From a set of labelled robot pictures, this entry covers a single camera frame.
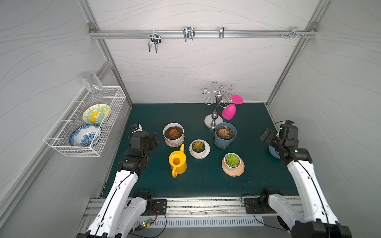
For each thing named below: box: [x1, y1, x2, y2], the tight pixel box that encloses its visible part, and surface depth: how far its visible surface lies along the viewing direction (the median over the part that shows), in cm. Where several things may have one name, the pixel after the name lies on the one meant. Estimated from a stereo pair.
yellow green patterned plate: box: [82, 103, 112, 124], surface depth 71 cm
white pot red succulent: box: [162, 122, 185, 146], surface depth 93 cm
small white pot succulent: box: [189, 139, 211, 160], surface depth 91 cm
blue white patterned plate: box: [69, 123, 100, 147], surface depth 63 cm
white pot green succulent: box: [223, 152, 242, 172], surface depth 81 cm
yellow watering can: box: [168, 143, 188, 179], surface depth 81 cm
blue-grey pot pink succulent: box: [213, 121, 238, 149], surface depth 94 cm
